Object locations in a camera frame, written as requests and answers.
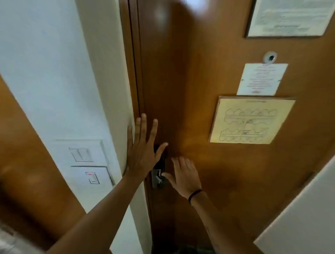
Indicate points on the person's right forearm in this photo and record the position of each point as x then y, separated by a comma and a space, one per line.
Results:
219, 227

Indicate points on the small white paper notice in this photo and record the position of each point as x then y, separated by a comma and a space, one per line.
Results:
261, 78

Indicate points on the person's left forearm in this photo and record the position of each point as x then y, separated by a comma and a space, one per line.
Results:
104, 217

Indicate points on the white switch with red indicator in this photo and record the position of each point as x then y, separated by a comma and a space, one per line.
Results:
91, 178

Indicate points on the round door peephole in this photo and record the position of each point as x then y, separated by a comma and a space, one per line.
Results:
270, 57

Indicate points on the white double light switch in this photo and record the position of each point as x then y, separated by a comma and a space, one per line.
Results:
81, 154

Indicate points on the dark framed white notice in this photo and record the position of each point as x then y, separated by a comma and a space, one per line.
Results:
288, 18

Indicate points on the black wristband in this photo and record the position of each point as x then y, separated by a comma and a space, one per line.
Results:
195, 194

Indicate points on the brown wooden side door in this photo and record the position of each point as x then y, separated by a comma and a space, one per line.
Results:
31, 167

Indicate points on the person's right hand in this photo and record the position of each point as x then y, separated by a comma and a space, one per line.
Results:
185, 178

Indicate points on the person's left hand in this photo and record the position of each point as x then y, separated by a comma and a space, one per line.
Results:
142, 157

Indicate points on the framed yellow floor plan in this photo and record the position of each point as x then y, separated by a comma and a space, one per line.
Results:
251, 120

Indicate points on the dark metal door lock plate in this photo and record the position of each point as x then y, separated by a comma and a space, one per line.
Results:
160, 180

